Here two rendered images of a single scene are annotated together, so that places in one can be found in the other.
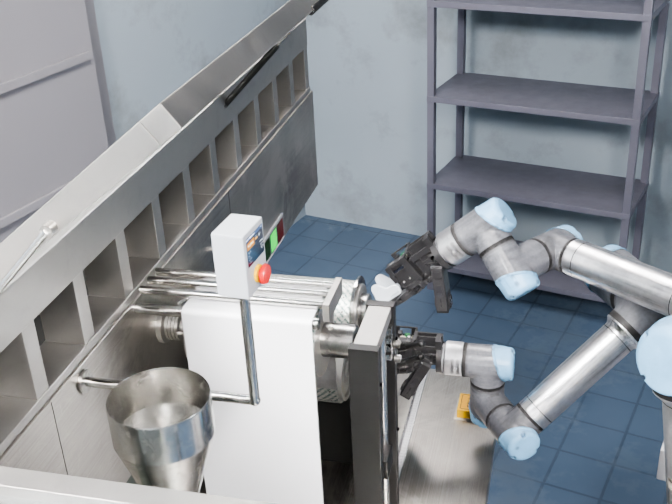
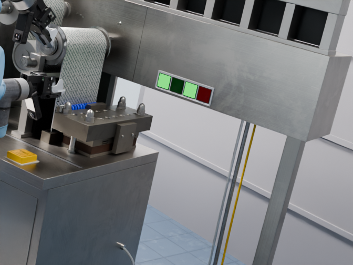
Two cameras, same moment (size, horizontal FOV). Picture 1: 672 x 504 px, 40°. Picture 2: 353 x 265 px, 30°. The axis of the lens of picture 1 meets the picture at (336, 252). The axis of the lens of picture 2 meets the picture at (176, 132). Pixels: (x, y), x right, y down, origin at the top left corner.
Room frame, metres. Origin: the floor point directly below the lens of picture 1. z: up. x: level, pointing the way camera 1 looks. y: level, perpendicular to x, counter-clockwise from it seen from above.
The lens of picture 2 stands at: (2.76, -2.19, 1.64)
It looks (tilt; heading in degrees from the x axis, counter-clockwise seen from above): 15 degrees down; 104
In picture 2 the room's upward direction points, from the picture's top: 13 degrees clockwise
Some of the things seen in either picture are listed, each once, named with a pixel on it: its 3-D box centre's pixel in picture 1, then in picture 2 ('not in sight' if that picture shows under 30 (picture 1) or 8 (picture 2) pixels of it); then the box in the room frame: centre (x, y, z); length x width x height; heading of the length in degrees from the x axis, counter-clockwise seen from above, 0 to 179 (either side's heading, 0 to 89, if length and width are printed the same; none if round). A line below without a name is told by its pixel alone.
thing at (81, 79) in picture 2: not in sight; (79, 84); (1.78, 0.06, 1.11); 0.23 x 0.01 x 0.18; 75
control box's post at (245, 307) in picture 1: (249, 345); not in sight; (1.17, 0.14, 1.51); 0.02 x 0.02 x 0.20
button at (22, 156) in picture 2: (473, 406); (21, 156); (1.79, -0.31, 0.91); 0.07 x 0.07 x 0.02; 75
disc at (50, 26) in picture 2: (358, 310); (51, 44); (1.69, -0.04, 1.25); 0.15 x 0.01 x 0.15; 165
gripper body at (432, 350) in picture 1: (416, 352); (35, 85); (1.72, -0.17, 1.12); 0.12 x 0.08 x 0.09; 75
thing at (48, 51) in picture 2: (364, 310); (49, 44); (1.69, -0.05, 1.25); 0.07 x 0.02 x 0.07; 165
